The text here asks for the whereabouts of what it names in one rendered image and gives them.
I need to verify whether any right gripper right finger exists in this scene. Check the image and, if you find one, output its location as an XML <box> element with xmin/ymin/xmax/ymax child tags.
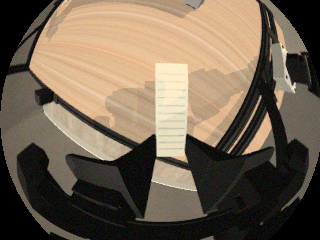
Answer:
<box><xmin>185</xmin><ymin>134</ymin><xmax>274</xmax><ymax>215</ymax></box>

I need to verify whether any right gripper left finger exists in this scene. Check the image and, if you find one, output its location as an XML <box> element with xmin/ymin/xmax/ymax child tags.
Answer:
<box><xmin>65</xmin><ymin>134</ymin><xmax>157</xmax><ymax>219</ymax></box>

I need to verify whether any brown wooden stand with white legs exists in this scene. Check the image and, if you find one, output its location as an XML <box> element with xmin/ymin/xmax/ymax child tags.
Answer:
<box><xmin>183</xmin><ymin>0</ymin><xmax>205</xmax><ymax>9</ymax></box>

